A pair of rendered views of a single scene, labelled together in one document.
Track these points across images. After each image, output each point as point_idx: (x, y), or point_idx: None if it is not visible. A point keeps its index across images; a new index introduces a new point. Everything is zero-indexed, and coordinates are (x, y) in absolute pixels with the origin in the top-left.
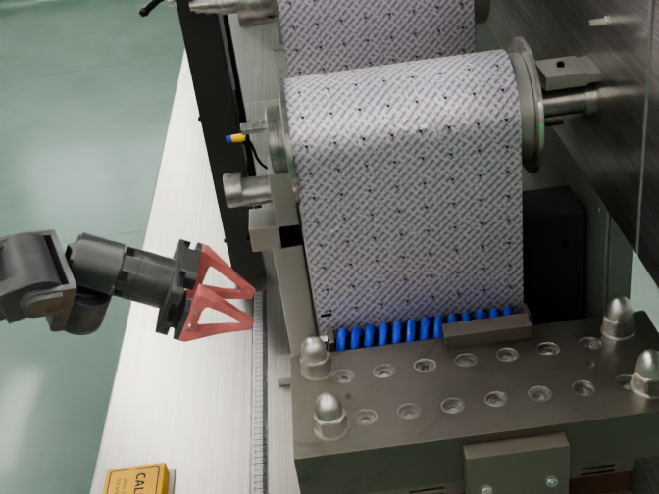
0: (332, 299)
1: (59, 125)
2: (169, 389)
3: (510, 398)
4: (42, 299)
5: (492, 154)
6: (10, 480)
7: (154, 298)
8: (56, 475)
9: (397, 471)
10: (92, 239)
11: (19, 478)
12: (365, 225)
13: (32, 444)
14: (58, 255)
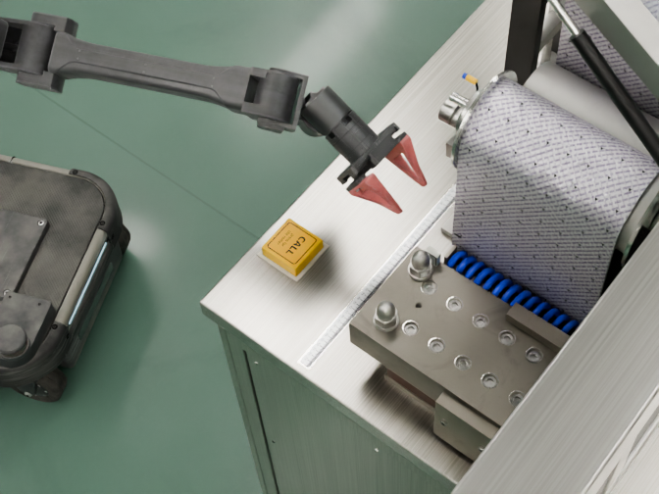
0: (464, 231)
1: None
2: (377, 176)
3: (498, 386)
4: (269, 127)
5: (591, 240)
6: (367, 43)
7: (346, 158)
8: (401, 64)
9: (404, 371)
10: (326, 99)
11: (374, 46)
12: (495, 213)
13: (404, 20)
14: (298, 98)
